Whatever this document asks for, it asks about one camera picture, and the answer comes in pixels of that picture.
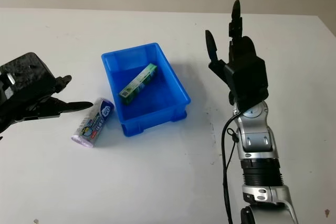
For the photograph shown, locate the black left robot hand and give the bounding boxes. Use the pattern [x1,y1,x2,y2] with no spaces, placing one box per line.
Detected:
[0,75,94,134]

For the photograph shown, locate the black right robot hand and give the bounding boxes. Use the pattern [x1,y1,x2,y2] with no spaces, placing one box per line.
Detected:
[205,0,263,106]

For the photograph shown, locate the purple white gum canister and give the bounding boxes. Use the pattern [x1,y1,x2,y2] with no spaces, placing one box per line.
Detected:
[71,97,115,148]

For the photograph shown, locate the green chewing gum box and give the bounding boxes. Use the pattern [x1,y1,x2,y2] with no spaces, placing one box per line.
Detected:
[119,63,159,106]

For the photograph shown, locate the blue plastic tray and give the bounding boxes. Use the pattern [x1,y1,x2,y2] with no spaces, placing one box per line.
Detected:
[101,42,191,138]

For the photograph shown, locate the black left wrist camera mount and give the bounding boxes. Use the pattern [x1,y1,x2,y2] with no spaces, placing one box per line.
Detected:
[0,52,57,97]

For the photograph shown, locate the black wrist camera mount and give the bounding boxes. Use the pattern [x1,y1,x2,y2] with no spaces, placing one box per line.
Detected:
[224,56,269,110]
[0,52,57,97]

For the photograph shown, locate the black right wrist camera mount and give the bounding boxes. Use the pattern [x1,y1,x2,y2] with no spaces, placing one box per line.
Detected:
[224,56,269,110]

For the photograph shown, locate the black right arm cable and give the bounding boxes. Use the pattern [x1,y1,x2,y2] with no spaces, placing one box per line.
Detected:
[221,110,247,224]

